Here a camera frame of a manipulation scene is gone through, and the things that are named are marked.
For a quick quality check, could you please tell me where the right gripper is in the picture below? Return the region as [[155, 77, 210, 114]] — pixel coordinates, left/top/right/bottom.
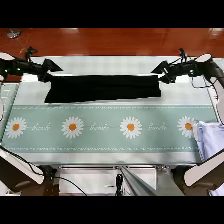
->
[[150, 60, 184, 85]]

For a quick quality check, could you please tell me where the light blue garment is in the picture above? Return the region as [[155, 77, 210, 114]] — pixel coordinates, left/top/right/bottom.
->
[[192, 120, 224, 196]]

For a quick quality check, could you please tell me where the silver frame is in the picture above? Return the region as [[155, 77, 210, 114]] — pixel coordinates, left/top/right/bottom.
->
[[0, 81, 188, 196]]

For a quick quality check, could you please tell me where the black garment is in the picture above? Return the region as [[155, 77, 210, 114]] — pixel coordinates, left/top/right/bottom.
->
[[44, 74, 162, 104]]

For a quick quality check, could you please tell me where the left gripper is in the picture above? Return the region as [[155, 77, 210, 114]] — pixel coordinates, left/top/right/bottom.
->
[[34, 58, 64, 84]]

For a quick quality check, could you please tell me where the black cable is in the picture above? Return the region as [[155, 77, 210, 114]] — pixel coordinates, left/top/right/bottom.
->
[[190, 75, 215, 90], [49, 175, 89, 196]]

